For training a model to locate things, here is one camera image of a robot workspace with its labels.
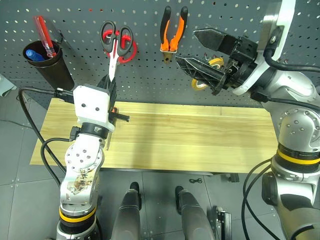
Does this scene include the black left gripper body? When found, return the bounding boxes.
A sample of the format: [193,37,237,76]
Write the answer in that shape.
[97,76,118,119]

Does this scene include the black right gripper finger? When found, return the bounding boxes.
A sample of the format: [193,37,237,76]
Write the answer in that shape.
[192,28,239,53]
[175,56,230,96]

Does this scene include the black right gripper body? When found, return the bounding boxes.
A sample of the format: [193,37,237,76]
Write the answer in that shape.
[225,36,259,90]

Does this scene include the yellow tape roll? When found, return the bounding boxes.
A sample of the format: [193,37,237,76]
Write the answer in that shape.
[191,56,225,91]

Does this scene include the red tape roll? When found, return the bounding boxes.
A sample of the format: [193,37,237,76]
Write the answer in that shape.
[103,29,139,64]

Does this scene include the grey perforated pegboard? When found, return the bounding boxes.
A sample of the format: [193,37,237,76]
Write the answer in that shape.
[0,0,320,109]

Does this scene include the orange black pliers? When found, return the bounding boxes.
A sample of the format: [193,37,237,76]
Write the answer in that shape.
[159,5,189,65]

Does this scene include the black cup holder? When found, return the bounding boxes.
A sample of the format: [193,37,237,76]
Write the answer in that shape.
[22,18,76,92]

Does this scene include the blue marker pen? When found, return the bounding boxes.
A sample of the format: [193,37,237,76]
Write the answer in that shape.
[25,49,46,62]

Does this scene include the white object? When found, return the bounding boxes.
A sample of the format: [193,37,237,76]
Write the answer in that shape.
[0,74,16,97]

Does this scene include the black table foot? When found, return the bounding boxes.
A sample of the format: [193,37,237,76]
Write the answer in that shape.
[219,172,240,183]

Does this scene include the dark grey rounded shape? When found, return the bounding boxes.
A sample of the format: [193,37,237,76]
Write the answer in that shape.
[174,185,216,240]
[109,181,143,240]

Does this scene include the black aluminium profile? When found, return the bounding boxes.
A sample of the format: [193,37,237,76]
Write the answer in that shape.
[211,206,233,240]

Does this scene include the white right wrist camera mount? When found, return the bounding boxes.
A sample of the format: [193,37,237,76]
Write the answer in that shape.
[232,0,297,96]

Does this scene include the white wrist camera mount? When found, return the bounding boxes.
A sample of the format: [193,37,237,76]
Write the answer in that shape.
[72,84,116,132]
[232,0,297,96]

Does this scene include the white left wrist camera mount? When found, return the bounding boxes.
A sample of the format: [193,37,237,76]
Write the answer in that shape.
[72,84,116,132]

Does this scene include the black-handled scissors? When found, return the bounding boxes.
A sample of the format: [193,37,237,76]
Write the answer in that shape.
[99,21,135,82]

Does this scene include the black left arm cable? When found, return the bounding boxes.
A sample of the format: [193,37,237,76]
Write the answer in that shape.
[17,86,83,187]

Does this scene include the red clear-handled screwdriver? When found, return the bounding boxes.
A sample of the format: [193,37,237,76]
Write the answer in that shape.
[33,15,58,59]

